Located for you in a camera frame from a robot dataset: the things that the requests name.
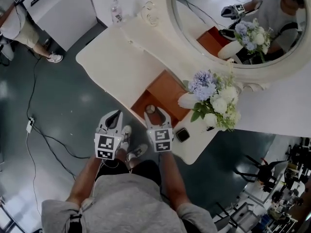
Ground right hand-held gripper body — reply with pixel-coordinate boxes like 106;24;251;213
146;122;175;153

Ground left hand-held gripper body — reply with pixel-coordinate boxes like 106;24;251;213
94;127;123;160

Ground small black square case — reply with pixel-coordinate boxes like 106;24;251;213
175;128;190;143

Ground orange wooden box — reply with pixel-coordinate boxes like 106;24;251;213
130;69;191;128

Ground person's left forearm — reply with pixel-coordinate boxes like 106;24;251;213
66;154;103;205

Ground person's right forearm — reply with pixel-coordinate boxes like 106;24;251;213
159;150;191;208

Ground white table with cloth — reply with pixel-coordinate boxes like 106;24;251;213
75;16;243;165

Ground person's left white shoe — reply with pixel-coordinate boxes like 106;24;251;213
116;125;133;152

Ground white vase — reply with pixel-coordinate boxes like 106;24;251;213
177;92;195;110

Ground person's black shorts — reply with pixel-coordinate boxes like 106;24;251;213
96;159;162;186

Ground blue and white flower bouquet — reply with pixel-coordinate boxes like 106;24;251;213
182;68;242;132

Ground person's grey sweatshirt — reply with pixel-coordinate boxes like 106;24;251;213
40;173;218;233

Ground white power strip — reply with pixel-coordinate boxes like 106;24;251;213
26;117;35;134

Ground grey chair with black bag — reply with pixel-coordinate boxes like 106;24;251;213
234;154;290;191

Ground clear plastic water bottle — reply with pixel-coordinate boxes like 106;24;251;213
110;0;123;24

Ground white cabinet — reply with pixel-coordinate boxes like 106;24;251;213
23;0;98;52

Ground black floor cable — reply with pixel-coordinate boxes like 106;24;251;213
25;57;91;181

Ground oval mirror with white frame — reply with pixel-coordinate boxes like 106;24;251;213
139;0;311;92

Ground grey chair with black frame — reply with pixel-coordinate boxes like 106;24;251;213
215;201;259;232

